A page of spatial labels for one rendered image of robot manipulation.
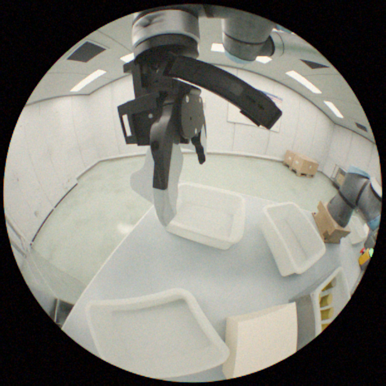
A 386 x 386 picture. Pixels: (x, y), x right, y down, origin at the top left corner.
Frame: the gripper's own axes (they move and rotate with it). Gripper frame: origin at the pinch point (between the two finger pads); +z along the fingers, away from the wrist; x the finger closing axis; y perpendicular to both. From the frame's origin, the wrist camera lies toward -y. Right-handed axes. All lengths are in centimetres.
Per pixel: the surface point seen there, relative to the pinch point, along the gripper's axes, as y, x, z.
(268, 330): -19.6, 19.7, 7.6
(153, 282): 4.3, 16.1, 15.7
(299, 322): -31.8, 20.9, 11.7
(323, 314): -40.3, 20.9, 10.4
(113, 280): 13.8, 22.1, 14.9
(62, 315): 26, 52, 14
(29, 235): 284, 153, 56
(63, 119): 403, -78, -93
